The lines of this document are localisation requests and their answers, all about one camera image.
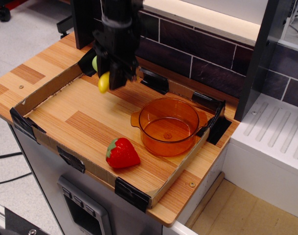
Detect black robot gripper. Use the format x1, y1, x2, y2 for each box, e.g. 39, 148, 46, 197
93, 17, 140, 90

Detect yellow toy banana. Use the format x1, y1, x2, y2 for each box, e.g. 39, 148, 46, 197
98, 71, 110, 94

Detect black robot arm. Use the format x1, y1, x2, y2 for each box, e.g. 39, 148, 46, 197
92, 0, 143, 90

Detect cardboard fence with black tape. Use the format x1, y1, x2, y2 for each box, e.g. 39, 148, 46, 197
9, 46, 232, 213

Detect orange transparent plastic pot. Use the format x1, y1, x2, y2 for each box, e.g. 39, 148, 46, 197
131, 98, 207, 157

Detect green toy pear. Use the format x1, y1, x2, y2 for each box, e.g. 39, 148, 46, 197
92, 56, 98, 72

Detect red toy strawberry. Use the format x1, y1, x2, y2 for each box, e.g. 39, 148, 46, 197
106, 138, 140, 168

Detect grey toy oven front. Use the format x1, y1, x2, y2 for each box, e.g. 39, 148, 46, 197
58, 176, 112, 235

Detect white toy sink drainboard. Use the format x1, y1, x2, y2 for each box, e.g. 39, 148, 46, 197
229, 93, 298, 172

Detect dark vertical post left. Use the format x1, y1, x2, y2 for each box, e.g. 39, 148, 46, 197
70, 0, 102, 49

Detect dark vertical post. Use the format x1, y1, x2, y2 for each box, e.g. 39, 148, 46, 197
234, 0, 293, 121
70, 0, 102, 49

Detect dark vertical post right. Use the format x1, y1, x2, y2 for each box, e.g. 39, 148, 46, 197
234, 0, 293, 121

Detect black floor cable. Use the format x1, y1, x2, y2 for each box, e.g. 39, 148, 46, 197
0, 151, 32, 201

